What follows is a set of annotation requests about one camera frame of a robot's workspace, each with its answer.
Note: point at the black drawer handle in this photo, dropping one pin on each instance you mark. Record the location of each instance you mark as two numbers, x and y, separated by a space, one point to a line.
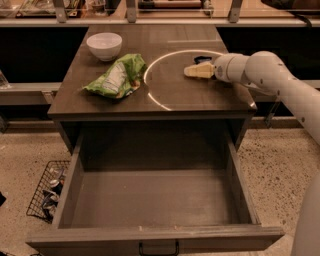
159 248

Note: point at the cans in wire basket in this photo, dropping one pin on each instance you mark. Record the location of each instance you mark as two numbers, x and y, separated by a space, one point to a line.
52 195

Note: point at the open grey top drawer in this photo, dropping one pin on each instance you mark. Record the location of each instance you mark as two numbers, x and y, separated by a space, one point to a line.
125 186

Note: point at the dark blue rxbar wrapper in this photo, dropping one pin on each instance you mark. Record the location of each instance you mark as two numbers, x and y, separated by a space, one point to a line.
200 59

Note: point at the grey wooden drawer cabinet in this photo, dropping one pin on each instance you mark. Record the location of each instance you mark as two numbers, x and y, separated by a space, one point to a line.
166 94

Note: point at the white ceramic bowl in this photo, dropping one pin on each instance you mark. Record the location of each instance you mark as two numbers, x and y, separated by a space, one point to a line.
105 46

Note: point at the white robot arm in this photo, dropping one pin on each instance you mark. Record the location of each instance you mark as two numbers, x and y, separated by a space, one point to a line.
265 71

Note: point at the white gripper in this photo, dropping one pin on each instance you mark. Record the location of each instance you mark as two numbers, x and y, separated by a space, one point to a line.
222 69

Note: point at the green chip bag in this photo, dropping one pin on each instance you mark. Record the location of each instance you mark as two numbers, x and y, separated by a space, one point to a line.
121 79

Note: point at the black wire basket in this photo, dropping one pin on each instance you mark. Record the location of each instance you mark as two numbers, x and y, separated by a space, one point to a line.
34 208

